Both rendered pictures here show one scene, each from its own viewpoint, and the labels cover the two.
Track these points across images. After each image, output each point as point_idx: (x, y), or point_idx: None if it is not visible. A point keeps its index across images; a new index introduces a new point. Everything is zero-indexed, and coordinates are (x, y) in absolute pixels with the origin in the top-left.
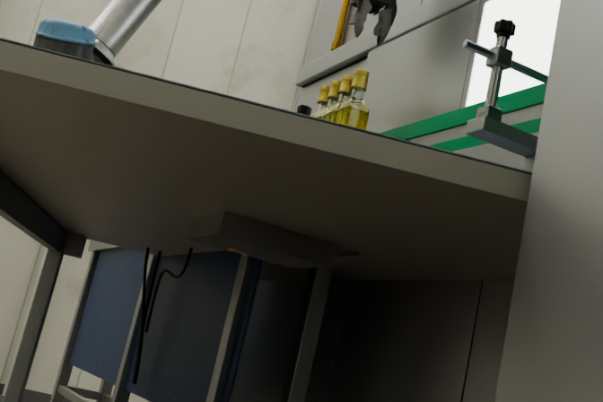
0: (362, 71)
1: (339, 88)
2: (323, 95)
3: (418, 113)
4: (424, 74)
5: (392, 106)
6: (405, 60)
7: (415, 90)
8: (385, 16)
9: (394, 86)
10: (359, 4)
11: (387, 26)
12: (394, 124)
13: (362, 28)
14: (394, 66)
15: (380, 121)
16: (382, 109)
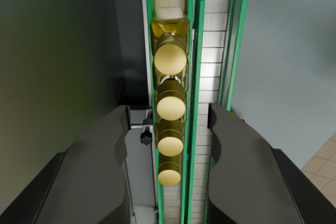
0: (176, 43)
1: (171, 127)
2: (177, 158)
3: None
4: None
5: (75, 89)
6: (8, 138)
7: (45, 17)
8: (98, 178)
9: (57, 120)
10: (299, 175)
11: (90, 140)
12: (86, 57)
13: (212, 105)
14: (32, 176)
15: (90, 104)
16: (83, 117)
